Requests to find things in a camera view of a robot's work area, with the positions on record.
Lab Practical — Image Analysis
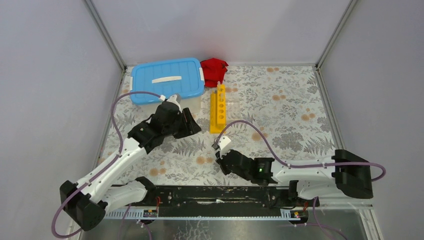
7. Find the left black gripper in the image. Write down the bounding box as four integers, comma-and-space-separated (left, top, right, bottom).
163, 108, 202, 140

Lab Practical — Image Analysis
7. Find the blue plastic bin lid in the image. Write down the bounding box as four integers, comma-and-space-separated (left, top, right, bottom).
129, 57, 205, 99

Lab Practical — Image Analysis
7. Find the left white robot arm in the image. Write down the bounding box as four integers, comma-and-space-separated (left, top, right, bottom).
59, 100, 201, 231

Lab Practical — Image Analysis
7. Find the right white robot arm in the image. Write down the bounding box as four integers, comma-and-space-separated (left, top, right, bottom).
215, 149, 374, 206

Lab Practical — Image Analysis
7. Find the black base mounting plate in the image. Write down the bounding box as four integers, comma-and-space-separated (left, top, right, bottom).
132, 185, 320, 219

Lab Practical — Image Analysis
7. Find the yellow test tube rack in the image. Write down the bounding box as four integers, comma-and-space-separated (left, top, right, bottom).
209, 84, 227, 134

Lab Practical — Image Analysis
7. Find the clear plastic tube rack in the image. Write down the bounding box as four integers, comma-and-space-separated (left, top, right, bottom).
225, 98, 243, 124

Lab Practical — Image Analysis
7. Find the floral patterned table mat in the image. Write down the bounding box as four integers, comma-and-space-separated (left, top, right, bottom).
116, 66, 340, 186

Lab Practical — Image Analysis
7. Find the red cloth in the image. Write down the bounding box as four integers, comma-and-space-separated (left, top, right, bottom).
200, 58, 229, 88

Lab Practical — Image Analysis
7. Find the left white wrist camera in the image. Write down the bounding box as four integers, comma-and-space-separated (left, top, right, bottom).
159, 93, 182, 112

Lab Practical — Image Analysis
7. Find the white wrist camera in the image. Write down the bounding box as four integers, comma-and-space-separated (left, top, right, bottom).
212, 135, 232, 159
159, 93, 182, 112

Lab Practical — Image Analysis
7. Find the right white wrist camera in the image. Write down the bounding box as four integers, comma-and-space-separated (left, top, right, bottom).
212, 135, 232, 159

